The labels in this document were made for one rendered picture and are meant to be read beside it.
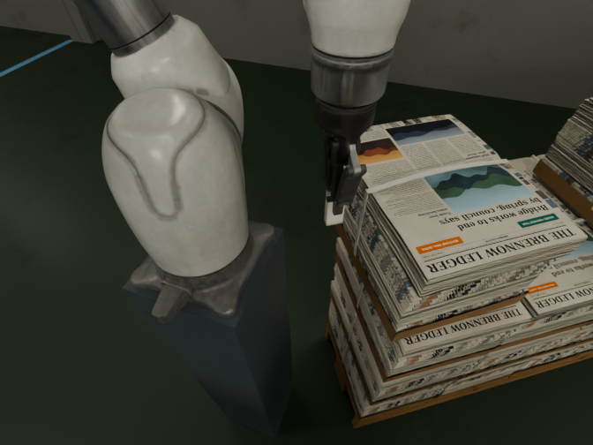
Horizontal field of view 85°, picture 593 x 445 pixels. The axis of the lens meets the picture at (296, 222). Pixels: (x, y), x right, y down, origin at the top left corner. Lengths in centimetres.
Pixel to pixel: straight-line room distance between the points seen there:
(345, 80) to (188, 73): 24
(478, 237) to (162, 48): 53
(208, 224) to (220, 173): 7
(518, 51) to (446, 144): 268
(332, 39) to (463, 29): 295
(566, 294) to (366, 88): 67
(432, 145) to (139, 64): 53
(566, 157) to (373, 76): 79
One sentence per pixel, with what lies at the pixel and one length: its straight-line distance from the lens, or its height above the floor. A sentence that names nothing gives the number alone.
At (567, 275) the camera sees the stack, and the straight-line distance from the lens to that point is 94.
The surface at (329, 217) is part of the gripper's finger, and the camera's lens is 56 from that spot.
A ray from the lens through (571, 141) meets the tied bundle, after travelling 109.
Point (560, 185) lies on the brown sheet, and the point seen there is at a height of 86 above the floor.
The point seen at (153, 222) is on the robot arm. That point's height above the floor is 117.
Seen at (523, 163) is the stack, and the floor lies 60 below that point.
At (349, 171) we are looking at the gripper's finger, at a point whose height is 119.
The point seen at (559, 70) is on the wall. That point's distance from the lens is 352.
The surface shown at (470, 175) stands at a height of 106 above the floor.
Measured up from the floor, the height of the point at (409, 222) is 106.
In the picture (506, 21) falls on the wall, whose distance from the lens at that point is 330.
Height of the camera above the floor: 145
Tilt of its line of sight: 49 degrees down
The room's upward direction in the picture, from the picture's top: 1 degrees counter-clockwise
